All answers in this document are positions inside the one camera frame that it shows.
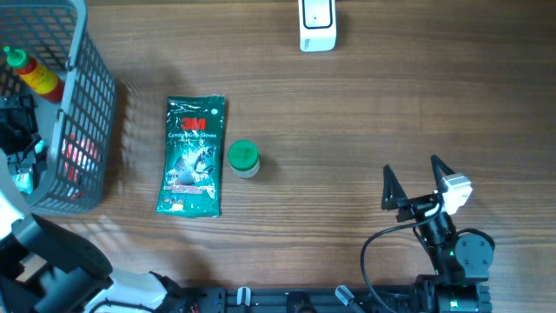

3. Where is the red yellow sauce bottle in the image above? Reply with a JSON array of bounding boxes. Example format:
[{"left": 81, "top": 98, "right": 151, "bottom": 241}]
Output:
[{"left": 3, "top": 46, "right": 64, "bottom": 103}]

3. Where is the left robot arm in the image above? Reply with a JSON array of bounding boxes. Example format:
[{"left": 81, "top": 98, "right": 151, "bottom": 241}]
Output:
[{"left": 1, "top": 96, "right": 188, "bottom": 312}]

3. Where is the red tissue packet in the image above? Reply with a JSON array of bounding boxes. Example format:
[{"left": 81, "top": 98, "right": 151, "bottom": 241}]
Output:
[{"left": 61, "top": 133, "right": 102, "bottom": 201}]

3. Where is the green 3M gloves packet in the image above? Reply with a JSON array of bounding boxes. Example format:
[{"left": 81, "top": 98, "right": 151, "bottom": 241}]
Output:
[{"left": 156, "top": 95, "right": 226, "bottom": 217}]

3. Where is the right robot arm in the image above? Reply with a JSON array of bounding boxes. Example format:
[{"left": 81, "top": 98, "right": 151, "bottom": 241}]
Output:
[{"left": 381, "top": 155, "right": 495, "bottom": 312}]

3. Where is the white barcode scanner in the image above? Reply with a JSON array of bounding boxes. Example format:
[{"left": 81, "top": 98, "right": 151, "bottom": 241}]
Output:
[{"left": 298, "top": 0, "right": 337, "bottom": 53}]

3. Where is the green lid jar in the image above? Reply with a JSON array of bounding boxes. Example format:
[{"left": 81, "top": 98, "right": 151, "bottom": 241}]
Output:
[{"left": 227, "top": 140, "right": 260, "bottom": 178}]

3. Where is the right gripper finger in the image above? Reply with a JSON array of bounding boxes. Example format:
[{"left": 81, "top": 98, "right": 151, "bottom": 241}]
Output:
[
  {"left": 431, "top": 155, "right": 454, "bottom": 191},
  {"left": 381, "top": 165, "right": 408, "bottom": 210}
]

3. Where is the grey plastic mesh basket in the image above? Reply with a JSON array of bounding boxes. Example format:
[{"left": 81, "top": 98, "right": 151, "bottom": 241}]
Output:
[{"left": 1, "top": 0, "right": 116, "bottom": 215}]

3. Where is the black right camera cable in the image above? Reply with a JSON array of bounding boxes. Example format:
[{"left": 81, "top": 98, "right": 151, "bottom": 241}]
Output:
[{"left": 360, "top": 203, "right": 444, "bottom": 313}]

